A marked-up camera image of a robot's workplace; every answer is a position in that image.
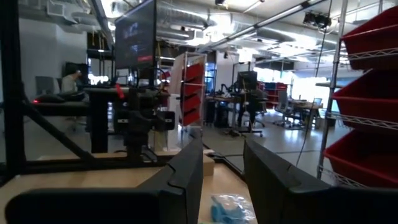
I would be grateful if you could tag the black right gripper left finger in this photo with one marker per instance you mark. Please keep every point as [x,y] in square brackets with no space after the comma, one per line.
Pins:
[174,193]

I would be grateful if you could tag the distant cluttered desk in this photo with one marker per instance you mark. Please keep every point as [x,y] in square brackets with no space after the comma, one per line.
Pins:
[220,109]

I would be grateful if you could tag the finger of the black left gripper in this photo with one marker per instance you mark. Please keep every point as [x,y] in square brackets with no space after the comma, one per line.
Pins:
[164,120]
[122,120]

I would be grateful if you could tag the black office chair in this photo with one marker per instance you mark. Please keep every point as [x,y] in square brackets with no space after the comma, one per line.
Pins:
[253,109]

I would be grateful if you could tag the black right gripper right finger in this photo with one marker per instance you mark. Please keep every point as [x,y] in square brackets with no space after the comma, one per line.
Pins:
[280,193]

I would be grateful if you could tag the distant black monitor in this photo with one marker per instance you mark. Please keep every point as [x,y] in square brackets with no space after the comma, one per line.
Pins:
[247,80]

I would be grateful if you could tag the red plastic bin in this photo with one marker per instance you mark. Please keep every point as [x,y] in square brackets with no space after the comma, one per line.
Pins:
[363,158]
[373,37]
[367,96]

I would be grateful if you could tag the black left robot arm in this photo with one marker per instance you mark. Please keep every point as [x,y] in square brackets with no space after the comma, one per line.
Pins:
[138,152]

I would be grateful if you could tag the person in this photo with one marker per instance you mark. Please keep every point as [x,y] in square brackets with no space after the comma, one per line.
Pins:
[70,82]

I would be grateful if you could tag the distant wooden desk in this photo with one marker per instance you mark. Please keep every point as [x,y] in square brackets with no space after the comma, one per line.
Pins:
[306,105]

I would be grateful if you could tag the small brown cardboard box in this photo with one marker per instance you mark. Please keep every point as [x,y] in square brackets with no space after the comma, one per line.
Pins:
[208,163]

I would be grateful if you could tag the grey chair back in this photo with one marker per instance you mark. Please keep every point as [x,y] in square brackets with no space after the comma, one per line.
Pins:
[46,85]

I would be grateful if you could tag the grey office chair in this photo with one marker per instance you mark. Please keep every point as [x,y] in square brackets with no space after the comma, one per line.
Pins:
[284,105]

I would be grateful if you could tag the blue rubber band pile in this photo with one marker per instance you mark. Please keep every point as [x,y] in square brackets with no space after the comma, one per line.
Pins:
[227,214]

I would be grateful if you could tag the black ceiling-mounted device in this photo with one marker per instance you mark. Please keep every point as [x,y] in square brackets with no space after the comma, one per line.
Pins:
[317,20]

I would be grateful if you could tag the clear plastic zipper bag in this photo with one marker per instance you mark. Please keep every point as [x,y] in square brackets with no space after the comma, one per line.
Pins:
[233,200]

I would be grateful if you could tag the distant rack with red bins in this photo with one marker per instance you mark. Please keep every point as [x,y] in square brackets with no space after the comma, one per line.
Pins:
[189,90]

